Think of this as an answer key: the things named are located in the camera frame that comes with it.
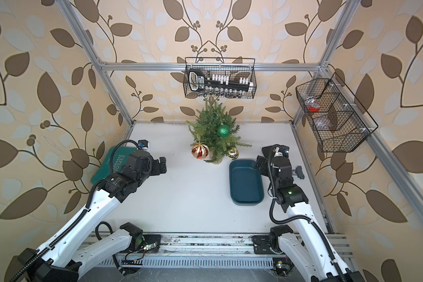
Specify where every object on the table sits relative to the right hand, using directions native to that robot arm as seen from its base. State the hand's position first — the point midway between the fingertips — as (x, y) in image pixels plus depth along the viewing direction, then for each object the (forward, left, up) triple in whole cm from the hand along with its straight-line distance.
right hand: (267, 160), depth 79 cm
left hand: (+1, +51, +4) cm, 51 cm away
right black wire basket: (+12, -30, +13) cm, 35 cm away
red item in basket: (+19, -24, +13) cm, 33 cm away
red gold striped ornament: (-1, +30, +10) cm, 31 cm away
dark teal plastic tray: (-4, +9, -15) cm, 18 cm away
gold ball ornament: (+1, +16, +5) cm, 17 cm away
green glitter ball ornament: (+7, +19, +13) cm, 24 cm away
